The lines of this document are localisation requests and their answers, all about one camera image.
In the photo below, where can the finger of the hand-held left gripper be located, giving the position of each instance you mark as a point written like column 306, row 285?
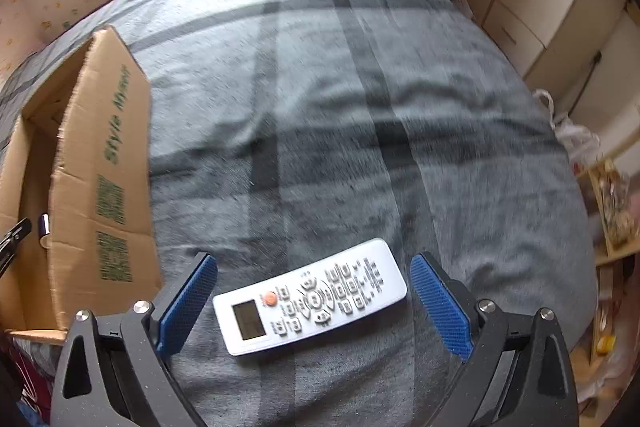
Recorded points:
column 14, row 234

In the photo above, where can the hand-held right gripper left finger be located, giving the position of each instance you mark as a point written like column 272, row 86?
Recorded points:
column 187, row 302

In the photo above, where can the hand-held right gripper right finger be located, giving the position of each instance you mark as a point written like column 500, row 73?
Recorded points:
column 442, row 307

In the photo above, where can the white remote control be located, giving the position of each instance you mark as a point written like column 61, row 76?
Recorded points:
column 310, row 297

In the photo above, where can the brown cardboard box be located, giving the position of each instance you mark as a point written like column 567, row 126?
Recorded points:
column 100, row 147

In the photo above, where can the dark red patterned cloth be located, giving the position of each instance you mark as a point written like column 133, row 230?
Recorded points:
column 25, row 377

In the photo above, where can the wooden shelf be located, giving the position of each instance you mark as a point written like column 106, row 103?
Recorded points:
column 615, row 217

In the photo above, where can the white plastic bag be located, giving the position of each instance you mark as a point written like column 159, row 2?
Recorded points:
column 577, row 139

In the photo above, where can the red print plastic bag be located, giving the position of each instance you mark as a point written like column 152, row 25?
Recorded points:
column 546, row 102

